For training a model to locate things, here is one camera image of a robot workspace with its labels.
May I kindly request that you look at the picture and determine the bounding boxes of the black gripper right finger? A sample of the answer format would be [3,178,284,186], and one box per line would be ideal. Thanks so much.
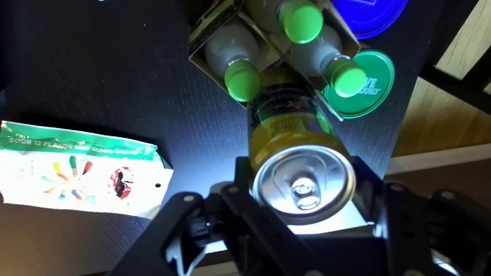
[350,155,390,238]

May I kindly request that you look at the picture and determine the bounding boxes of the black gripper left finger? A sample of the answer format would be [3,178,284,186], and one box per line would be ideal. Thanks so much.
[232,155,281,223]

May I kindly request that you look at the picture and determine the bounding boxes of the yellow drink can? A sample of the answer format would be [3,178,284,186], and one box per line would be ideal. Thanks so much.
[247,68,359,227]

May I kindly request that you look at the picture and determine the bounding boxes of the green cardboard bottle package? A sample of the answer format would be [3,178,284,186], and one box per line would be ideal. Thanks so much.
[186,0,362,106]

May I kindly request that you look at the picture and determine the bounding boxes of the white baseboard trim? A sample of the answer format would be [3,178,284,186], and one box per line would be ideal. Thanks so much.
[385,141,491,177]

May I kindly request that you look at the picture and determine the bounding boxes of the green round plastic lid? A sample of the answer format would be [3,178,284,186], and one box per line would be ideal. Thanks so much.
[321,48,398,123]

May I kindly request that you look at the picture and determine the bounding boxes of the white green candy bag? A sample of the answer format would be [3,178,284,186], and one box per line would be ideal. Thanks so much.
[0,120,175,221]

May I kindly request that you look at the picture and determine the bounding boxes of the blue round plastic lid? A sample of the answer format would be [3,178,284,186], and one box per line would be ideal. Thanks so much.
[330,0,411,42]

